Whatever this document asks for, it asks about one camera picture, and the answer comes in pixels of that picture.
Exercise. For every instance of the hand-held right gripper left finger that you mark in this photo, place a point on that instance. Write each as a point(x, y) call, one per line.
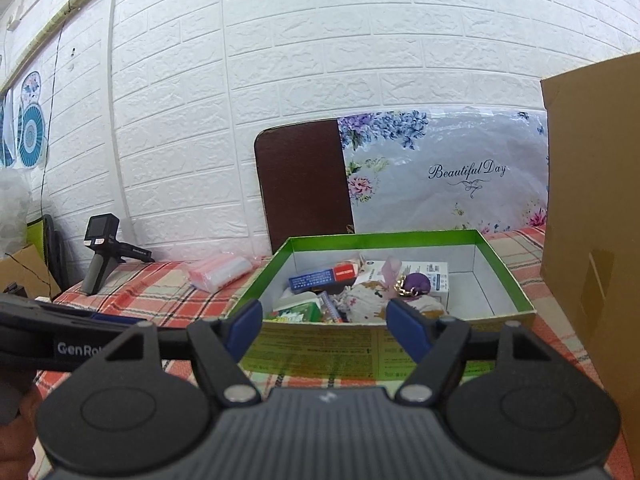
point(247, 325)

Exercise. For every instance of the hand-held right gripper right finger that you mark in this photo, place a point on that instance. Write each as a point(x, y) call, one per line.
point(405, 327)

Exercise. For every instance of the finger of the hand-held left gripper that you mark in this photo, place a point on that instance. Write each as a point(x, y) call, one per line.
point(117, 320)

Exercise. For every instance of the green cardboard box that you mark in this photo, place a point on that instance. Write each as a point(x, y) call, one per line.
point(325, 350)

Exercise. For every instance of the white floral cloth pouch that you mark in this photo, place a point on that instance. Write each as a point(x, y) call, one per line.
point(370, 302)

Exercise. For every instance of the checked tablecloth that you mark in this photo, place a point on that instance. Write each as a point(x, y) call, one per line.
point(150, 290)

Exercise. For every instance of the white carton with blue print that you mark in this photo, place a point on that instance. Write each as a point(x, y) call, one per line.
point(435, 280)

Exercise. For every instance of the small black clip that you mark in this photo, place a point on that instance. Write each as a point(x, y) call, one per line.
point(12, 289)

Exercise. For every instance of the clear zip bag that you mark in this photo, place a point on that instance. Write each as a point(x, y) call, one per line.
point(220, 270)

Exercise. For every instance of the white box with round logo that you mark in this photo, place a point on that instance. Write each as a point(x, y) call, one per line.
point(372, 270)

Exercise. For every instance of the open brown cardboard box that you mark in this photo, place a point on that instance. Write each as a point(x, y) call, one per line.
point(27, 272)

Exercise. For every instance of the spare black hand-held gripper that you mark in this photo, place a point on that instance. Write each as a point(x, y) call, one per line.
point(97, 232)

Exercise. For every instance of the lime green panel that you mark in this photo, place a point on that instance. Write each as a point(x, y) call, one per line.
point(36, 240)

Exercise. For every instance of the dark red garment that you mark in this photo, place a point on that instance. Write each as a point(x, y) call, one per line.
point(15, 455)

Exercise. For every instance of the floral printed board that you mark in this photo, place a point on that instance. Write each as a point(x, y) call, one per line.
point(450, 195)

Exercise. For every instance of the white plastic bag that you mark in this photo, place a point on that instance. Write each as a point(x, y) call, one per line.
point(12, 200)

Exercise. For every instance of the dark brown board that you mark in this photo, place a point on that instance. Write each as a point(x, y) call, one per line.
point(300, 185)

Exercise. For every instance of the large brown cardboard box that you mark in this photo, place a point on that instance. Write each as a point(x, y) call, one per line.
point(595, 185)

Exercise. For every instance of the white round painted fan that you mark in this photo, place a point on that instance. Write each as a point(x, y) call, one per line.
point(31, 87)

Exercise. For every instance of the black round frame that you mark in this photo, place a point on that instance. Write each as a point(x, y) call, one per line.
point(54, 245)

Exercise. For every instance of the blue pleated wall fan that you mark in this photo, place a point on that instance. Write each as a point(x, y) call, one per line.
point(32, 135)

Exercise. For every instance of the blue patterned wall fan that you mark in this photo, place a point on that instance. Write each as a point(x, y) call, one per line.
point(5, 135)

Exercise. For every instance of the pale wall trim strip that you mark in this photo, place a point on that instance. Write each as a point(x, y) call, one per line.
point(65, 6)

